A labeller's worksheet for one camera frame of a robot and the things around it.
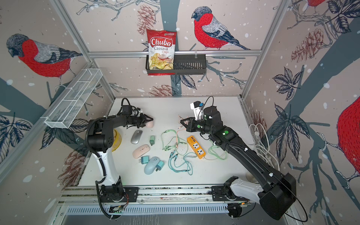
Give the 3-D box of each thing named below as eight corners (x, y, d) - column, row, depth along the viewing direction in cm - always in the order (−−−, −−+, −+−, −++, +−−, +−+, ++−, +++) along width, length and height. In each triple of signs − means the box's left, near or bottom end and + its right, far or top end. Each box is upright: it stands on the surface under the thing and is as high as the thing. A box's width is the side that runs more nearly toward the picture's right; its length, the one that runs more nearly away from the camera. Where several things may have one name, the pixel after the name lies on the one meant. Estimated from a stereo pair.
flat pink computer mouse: (134, 160, 88) (134, 158, 86) (131, 154, 90) (130, 152, 89) (151, 149, 92) (151, 148, 91) (148, 144, 95) (147, 142, 93)
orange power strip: (200, 160, 88) (200, 158, 85) (186, 140, 97) (186, 138, 94) (206, 155, 89) (207, 154, 87) (192, 136, 98) (192, 134, 96)
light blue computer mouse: (143, 172, 83) (142, 170, 81) (153, 156, 89) (152, 154, 87) (150, 176, 82) (149, 174, 79) (160, 160, 88) (159, 158, 85)
